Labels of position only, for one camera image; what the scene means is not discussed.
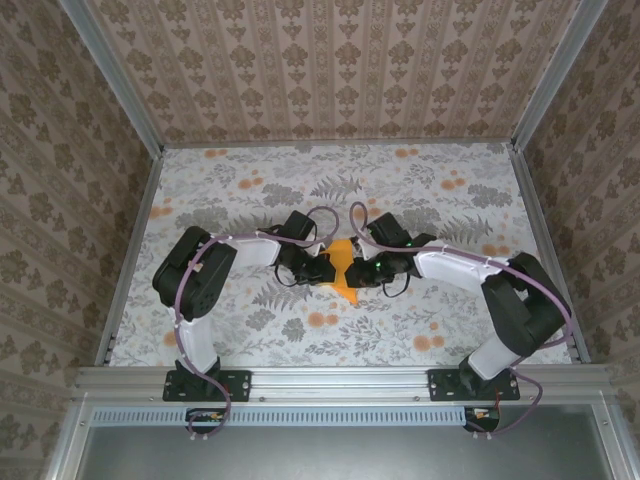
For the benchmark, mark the grey metal sheet panel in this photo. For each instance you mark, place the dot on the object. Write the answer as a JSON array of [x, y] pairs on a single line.
[[340, 455]]

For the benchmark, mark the orange cloth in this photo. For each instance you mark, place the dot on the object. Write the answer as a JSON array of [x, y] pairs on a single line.
[[342, 255]]

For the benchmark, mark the floral printed table cover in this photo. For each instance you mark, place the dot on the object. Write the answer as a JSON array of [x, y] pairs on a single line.
[[320, 340]]

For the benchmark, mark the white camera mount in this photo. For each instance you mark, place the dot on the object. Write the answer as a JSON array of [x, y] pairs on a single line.
[[320, 249], [361, 247]]

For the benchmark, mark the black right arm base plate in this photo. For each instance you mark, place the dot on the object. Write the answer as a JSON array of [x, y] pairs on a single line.
[[440, 385]]

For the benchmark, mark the aluminium corner post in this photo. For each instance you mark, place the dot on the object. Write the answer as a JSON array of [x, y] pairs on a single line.
[[560, 75], [110, 75]]

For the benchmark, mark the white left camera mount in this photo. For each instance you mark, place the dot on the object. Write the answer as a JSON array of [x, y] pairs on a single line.
[[320, 249]]

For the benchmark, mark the small controller board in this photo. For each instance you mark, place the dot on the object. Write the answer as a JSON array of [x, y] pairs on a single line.
[[482, 417], [205, 419]]

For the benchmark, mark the aluminium side rail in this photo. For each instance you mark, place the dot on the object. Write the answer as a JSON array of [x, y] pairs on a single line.
[[547, 225], [131, 250]]

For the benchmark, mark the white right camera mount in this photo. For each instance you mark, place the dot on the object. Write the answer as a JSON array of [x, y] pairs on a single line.
[[361, 247]]

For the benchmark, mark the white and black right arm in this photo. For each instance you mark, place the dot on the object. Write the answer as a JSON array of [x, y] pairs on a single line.
[[530, 310]]

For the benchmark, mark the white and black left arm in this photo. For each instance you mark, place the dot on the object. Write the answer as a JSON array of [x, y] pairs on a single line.
[[195, 280]]

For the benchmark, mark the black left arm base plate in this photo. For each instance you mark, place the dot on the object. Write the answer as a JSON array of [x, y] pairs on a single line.
[[240, 385]]

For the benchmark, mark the long aluminium base rail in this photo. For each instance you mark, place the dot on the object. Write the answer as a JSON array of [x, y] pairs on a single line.
[[340, 382]]

